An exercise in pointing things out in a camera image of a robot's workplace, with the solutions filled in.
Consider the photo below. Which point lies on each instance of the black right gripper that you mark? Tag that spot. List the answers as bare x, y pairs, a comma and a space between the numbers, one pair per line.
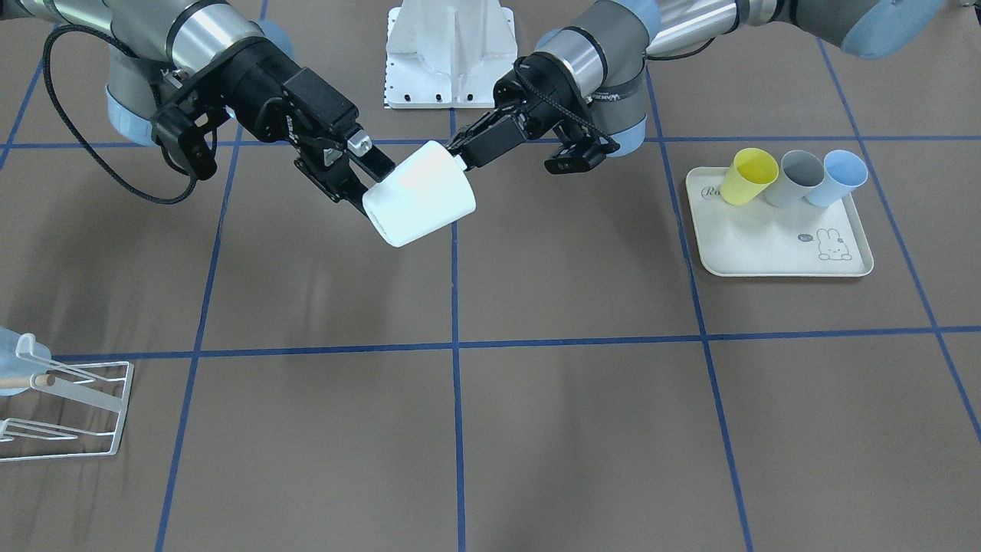
270, 83

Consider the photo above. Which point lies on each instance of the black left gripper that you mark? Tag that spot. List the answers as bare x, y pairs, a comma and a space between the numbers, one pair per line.
512, 132

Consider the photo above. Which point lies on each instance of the pale green plastic cup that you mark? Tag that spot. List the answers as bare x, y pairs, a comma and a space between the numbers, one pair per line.
427, 191

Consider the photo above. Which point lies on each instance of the grey plastic cup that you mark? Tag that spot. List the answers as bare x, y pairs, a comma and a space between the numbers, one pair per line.
800, 172

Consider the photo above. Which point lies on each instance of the light blue cup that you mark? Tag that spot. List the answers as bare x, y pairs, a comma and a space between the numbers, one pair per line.
844, 172

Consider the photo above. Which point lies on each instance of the blue plastic cup front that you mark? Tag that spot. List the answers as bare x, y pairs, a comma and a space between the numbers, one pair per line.
11, 365

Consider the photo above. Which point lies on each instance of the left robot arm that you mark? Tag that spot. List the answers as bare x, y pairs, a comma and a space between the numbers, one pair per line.
583, 82

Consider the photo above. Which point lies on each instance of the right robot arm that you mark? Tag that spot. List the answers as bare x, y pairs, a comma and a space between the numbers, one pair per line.
181, 69

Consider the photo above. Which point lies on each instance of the yellow plastic cup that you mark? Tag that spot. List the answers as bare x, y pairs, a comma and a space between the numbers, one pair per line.
750, 173

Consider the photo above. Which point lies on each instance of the cream serving tray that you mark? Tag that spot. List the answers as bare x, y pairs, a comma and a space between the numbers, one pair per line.
760, 240

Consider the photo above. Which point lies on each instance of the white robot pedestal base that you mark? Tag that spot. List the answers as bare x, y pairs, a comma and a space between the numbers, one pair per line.
447, 54

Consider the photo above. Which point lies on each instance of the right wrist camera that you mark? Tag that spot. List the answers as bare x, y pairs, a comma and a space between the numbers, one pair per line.
187, 138

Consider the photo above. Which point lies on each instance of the white wire cup rack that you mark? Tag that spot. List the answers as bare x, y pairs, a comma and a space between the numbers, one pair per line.
66, 410

